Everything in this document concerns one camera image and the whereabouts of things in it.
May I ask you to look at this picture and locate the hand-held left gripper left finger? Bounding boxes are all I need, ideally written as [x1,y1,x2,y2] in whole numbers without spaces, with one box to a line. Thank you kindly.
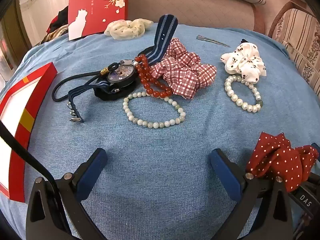
[26,148,108,240]

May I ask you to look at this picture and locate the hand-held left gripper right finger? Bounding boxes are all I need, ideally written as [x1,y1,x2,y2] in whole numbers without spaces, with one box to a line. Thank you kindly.
[209,149,294,240]

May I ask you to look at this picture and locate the red polka dot scrunchie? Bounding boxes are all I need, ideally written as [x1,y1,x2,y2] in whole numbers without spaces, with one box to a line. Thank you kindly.
[246,131,320,192]

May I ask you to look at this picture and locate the navy cord hair tie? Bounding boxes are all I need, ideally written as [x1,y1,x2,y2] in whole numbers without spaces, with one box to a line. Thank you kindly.
[52,64,125,103]

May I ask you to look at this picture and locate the red box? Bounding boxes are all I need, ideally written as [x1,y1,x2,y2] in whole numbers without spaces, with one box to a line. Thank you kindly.
[0,62,58,203]

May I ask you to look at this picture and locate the red plaid scrunchie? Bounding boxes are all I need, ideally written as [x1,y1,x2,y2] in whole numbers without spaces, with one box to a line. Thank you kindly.
[150,37,217,99]

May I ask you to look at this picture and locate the blue cloth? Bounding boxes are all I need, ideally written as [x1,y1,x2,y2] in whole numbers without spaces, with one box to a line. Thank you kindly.
[0,22,320,240]

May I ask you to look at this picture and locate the white black-dotted scrunchie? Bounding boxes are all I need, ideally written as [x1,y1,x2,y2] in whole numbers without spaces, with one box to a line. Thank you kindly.
[220,42,267,84]

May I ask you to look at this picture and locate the small black hair clip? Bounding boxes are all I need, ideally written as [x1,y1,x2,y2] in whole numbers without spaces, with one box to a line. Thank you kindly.
[240,38,258,49]

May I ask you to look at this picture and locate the metal hair clip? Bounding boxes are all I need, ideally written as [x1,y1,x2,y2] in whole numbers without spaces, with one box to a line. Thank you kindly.
[196,35,230,48]

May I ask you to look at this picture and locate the cream scrunchie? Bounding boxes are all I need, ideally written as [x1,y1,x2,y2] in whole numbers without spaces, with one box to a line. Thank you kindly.
[104,19,153,40]

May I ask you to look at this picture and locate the dark clothes pile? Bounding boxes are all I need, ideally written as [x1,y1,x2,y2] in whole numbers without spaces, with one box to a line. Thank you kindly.
[41,6,70,45]

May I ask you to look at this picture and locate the red box lid white flowers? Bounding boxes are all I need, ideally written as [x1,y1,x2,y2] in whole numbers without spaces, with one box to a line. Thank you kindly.
[68,0,130,41]

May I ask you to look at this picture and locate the black cable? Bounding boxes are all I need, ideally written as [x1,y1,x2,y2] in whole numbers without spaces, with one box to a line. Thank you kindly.
[0,120,59,193]

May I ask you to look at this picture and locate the white pearl bracelet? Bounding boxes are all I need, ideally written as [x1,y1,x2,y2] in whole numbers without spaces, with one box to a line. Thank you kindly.
[224,75,264,113]

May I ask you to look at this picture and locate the pale green bead bracelet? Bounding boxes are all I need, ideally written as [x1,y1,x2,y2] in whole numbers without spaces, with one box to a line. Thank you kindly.
[122,91,187,128]

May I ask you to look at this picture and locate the navy striped strap watch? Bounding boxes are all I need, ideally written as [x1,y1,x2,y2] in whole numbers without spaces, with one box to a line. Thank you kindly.
[65,14,179,123]

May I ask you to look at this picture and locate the red bead bracelet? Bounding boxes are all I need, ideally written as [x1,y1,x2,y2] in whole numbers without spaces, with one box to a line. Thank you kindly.
[134,54,172,99]

